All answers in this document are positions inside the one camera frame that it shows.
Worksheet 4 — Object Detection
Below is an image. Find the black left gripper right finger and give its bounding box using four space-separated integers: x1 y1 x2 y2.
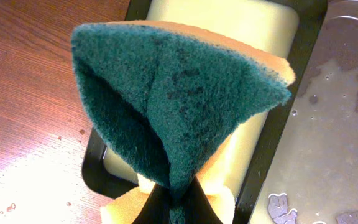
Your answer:
183 177 222 224

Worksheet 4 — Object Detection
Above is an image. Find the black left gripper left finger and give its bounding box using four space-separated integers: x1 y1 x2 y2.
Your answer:
132 184 170 224

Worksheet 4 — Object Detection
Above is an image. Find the green and yellow sponge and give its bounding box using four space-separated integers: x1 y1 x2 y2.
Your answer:
71 21 296 223

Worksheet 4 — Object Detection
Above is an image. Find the black soapy water tray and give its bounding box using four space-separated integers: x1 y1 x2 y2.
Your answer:
81 0 328 224

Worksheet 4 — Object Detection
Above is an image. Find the large brown serving tray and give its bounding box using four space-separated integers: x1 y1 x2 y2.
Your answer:
250 1 358 223

